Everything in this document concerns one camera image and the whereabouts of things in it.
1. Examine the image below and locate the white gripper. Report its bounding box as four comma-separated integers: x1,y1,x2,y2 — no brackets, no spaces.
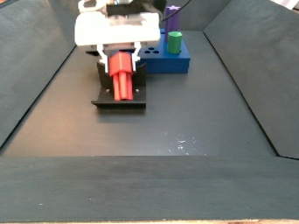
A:
74,0,161,74

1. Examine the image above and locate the black curved fixture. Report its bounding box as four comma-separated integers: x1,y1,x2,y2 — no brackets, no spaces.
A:
90,64,145,109

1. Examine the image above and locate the blue shape sorter block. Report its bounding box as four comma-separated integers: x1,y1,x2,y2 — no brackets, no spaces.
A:
138,29,190,74

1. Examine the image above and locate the green hexagonal peg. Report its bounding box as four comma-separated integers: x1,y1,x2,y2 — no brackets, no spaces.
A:
166,31,182,54

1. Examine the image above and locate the purple star peg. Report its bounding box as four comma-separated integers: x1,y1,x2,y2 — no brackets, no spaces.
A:
164,5,180,41

